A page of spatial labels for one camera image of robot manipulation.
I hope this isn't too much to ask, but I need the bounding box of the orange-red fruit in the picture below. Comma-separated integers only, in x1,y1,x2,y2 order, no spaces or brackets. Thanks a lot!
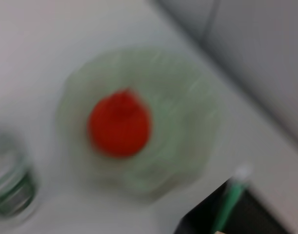
86,87,153,159

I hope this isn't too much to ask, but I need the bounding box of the green utility knife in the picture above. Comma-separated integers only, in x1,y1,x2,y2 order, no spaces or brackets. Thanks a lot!
213,164,253,234

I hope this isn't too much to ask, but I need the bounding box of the clear plastic water bottle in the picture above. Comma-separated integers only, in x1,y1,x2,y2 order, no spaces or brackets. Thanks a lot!
0,126,41,220

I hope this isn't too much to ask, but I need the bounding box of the clear glass fruit plate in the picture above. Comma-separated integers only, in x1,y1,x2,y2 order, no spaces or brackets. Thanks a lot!
55,47,222,198

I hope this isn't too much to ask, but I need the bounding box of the black mesh pen holder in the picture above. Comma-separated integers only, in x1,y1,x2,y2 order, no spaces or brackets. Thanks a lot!
173,177,293,234

